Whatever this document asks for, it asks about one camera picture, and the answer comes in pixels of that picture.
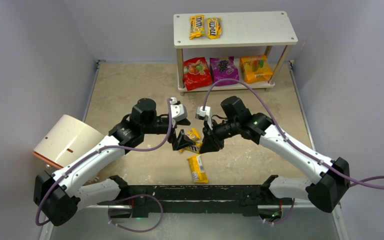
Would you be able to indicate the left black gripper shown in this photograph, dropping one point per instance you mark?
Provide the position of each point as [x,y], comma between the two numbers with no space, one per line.
[173,133]

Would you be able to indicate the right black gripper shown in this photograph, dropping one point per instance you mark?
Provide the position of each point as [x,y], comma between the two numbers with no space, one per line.
[208,135]

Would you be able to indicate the yellow M&M bag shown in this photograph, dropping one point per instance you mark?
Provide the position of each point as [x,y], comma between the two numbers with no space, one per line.
[192,148]
[196,23]

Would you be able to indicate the red candy bag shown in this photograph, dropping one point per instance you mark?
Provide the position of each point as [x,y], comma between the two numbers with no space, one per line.
[196,73]

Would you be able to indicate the purple candy bag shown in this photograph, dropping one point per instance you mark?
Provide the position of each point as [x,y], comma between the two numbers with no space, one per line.
[223,71]

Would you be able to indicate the orange candy bag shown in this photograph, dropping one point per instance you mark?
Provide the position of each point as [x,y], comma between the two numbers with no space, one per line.
[255,69]

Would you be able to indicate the yellow candy bag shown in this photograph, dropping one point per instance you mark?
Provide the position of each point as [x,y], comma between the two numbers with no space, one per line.
[214,28]
[197,171]

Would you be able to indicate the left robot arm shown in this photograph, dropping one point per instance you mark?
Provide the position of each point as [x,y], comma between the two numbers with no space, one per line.
[60,195]

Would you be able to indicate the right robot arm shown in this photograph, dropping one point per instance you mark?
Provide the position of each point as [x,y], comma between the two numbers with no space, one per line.
[326,180]

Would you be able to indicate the yellow candy bag back-side middle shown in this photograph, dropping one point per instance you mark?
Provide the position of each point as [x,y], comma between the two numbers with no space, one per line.
[194,135]

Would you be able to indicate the yellow candy bag front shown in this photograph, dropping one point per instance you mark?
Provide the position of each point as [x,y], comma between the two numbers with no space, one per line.
[197,171]

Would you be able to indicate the white two-tier shelf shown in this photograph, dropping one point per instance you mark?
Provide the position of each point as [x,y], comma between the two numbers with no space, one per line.
[239,29]

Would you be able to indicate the white cylindrical container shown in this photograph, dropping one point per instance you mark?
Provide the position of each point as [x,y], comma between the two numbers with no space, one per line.
[68,140]

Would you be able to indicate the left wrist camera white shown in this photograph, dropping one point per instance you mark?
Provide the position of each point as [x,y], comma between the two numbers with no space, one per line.
[178,110]

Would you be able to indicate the black base frame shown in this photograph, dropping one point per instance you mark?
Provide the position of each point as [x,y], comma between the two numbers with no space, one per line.
[198,199]

